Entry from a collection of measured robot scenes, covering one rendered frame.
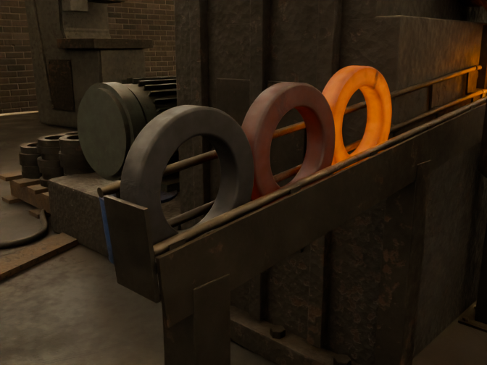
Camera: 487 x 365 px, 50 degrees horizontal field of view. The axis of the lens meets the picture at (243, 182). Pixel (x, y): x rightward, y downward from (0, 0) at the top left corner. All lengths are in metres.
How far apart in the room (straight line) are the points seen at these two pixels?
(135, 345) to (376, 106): 0.98
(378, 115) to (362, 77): 0.10
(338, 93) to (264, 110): 0.18
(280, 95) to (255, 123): 0.05
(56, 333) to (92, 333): 0.11
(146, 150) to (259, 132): 0.17
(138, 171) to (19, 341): 1.18
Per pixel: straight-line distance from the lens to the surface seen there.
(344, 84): 0.83
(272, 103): 0.68
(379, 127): 0.94
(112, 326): 1.67
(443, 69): 1.33
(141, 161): 0.55
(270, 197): 0.67
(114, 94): 2.01
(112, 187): 0.61
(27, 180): 2.91
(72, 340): 1.63
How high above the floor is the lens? 0.81
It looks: 15 degrees down
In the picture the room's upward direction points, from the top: straight up
